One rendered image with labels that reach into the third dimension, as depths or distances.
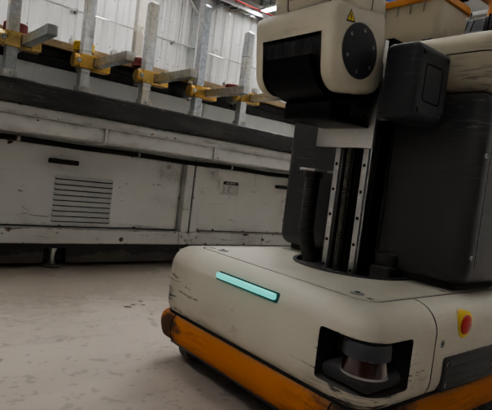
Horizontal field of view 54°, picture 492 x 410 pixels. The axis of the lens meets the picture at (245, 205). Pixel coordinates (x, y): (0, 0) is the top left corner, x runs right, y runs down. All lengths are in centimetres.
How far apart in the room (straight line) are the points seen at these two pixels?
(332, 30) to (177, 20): 986
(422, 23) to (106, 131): 120
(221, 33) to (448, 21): 1026
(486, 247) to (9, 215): 167
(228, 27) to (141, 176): 941
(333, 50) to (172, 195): 157
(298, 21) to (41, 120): 113
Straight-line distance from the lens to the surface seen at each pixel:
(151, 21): 206
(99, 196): 220
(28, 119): 186
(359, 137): 109
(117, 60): 174
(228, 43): 1149
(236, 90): 198
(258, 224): 273
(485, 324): 109
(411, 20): 127
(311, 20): 98
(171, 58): 1055
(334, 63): 93
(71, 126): 191
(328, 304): 84
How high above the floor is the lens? 46
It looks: 3 degrees down
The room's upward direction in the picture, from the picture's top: 7 degrees clockwise
